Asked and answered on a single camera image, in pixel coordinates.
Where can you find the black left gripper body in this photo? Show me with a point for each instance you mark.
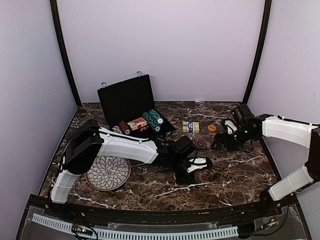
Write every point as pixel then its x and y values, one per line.
pixel 180 179

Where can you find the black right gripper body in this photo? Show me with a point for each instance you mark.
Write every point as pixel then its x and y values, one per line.
pixel 233 143

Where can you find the orange big blind button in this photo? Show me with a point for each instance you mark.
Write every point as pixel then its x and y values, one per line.
pixel 212 128

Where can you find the black red all-in triangle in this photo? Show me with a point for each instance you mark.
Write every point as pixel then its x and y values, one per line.
pixel 200 145

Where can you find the blue gold card box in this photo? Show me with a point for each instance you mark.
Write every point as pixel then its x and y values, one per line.
pixel 190 127

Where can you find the black poker case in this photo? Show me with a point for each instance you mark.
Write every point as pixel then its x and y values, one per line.
pixel 126 100

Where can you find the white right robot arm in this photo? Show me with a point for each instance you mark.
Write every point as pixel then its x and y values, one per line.
pixel 246 127

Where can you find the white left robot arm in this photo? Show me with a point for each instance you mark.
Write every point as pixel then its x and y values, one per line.
pixel 91 141

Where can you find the green blue chip stack front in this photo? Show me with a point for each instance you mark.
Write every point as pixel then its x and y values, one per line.
pixel 151 121

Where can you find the green blue chip stack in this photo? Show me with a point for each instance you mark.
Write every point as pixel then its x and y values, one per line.
pixel 156 116
pixel 151 121

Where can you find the red die in case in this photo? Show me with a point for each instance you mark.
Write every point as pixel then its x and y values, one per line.
pixel 144 128

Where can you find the green blue chip stack rear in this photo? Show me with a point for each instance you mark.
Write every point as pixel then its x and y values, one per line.
pixel 156 116

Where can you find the red playing card deck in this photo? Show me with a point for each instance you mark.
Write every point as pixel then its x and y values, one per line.
pixel 137 123

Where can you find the orange black chip stack case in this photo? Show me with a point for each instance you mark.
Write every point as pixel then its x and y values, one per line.
pixel 124 127

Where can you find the floral patterned plate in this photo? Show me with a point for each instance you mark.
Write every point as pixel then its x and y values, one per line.
pixel 108 173

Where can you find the black front table rail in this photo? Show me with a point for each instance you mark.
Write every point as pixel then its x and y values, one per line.
pixel 99 216

